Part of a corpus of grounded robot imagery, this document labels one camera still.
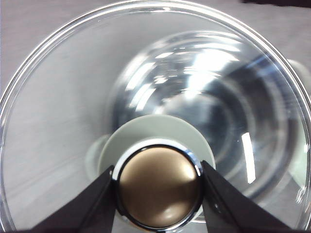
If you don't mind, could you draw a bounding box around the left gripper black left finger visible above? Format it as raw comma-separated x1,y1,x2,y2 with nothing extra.
29,165,117,233

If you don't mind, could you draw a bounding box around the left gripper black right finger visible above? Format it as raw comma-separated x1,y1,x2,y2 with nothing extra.
201,161,295,233

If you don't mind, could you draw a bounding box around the glass lid with green knob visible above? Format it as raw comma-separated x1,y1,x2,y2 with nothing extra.
0,1,311,231

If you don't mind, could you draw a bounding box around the green electric steamer pot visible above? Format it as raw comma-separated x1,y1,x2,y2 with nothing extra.
85,31,311,207

